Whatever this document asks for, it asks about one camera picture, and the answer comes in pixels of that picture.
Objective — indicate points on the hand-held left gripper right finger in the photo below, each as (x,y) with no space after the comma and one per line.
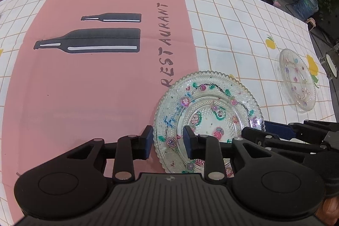
(189,142)

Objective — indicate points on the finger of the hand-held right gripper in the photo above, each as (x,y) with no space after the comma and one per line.
(278,130)
(280,146)

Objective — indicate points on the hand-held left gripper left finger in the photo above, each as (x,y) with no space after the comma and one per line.
(148,142)

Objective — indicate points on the clear glass plate painted vines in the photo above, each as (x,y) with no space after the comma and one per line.
(209,106)

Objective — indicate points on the clear glass plate small flowers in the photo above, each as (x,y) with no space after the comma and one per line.
(298,80)

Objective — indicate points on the stainless steel bowl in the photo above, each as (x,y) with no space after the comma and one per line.
(324,63)

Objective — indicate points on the person's right hand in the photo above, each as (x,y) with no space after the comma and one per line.
(332,208)

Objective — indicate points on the checked tablecloth with pink panel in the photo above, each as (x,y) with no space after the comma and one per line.
(79,88)

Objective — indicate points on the pink small heater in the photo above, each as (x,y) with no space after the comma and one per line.
(311,23)

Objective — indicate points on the blue water jug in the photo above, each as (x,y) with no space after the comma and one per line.
(306,6)

